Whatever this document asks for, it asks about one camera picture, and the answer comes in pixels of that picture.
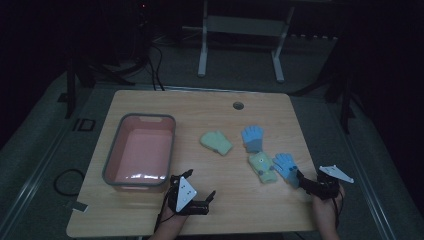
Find left hand-held gripper cable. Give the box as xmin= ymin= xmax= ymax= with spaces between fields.
xmin=153 ymin=186 xmax=175 ymax=234

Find black metal stand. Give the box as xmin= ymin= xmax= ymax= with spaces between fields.
xmin=57 ymin=54 xmax=136 ymax=120
xmin=289 ymin=33 xmax=358 ymax=135

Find plain green mitten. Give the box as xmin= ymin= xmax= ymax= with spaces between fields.
xmin=199 ymin=130 xmax=234 ymax=157

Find right hand-held gripper cable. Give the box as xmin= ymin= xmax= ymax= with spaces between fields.
xmin=331 ymin=186 xmax=345 ymax=230

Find white desk frame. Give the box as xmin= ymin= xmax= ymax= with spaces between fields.
xmin=197 ymin=0 xmax=296 ymax=84

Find hand-held gripper cable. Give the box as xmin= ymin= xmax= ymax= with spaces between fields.
xmin=331 ymin=186 xmax=345 ymax=230
xmin=153 ymin=186 xmax=175 ymax=234

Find green mitten with face print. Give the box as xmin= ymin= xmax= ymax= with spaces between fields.
xmin=247 ymin=151 xmax=279 ymax=185

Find person's right hand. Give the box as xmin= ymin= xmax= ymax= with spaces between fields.
xmin=311 ymin=184 xmax=346 ymax=225

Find blue glove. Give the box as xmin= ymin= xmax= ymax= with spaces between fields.
xmin=240 ymin=124 xmax=265 ymax=154
xmin=271 ymin=152 xmax=302 ymax=190

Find black looped floor cable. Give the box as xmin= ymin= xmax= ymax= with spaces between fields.
xmin=52 ymin=168 xmax=86 ymax=197

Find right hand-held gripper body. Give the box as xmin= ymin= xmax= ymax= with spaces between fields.
xmin=305 ymin=164 xmax=355 ymax=202

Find pink basket with grey rim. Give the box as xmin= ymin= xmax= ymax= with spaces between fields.
xmin=101 ymin=112 xmax=177 ymax=194

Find black floor cables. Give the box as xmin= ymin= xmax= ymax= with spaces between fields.
xmin=145 ymin=41 xmax=167 ymax=92

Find grey floor tag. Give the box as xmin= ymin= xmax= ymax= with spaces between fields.
xmin=64 ymin=199 xmax=90 ymax=214

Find person's left hand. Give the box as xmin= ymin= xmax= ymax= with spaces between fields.
xmin=158 ymin=203 xmax=192 ymax=236

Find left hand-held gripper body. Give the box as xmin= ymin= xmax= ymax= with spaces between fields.
xmin=167 ymin=175 xmax=211 ymax=216

